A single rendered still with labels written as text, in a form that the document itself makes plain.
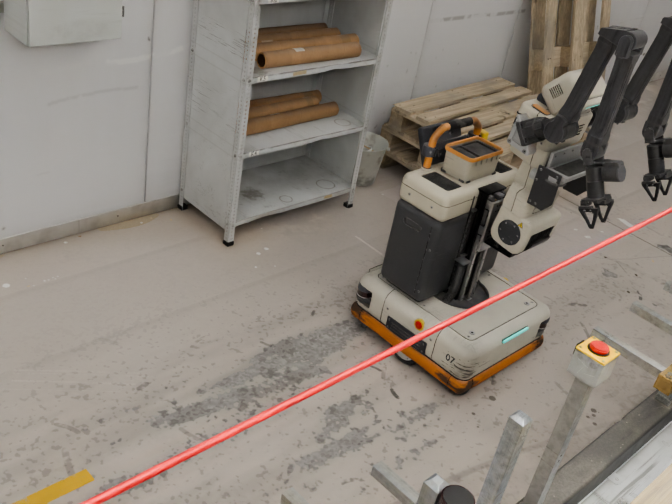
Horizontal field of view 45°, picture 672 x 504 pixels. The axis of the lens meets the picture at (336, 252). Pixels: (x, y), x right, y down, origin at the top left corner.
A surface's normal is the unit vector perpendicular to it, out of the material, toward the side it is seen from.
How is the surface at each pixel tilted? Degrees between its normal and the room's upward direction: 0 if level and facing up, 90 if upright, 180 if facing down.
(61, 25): 90
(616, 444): 0
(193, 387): 0
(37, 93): 90
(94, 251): 0
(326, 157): 90
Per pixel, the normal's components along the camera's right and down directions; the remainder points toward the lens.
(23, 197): 0.68, 0.48
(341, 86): -0.72, 0.26
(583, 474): 0.17, -0.84
